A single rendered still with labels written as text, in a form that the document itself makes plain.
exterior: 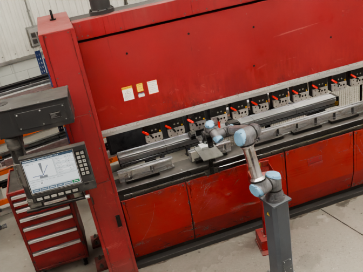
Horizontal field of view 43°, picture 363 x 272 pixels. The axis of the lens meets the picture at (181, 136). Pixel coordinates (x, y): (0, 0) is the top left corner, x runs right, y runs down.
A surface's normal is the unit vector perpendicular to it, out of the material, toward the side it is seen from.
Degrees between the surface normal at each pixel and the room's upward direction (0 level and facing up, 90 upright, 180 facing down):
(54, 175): 90
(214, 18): 90
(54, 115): 90
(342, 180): 103
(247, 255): 0
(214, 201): 90
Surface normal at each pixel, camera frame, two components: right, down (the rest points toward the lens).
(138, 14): 0.29, 0.37
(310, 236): -0.16, -0.89
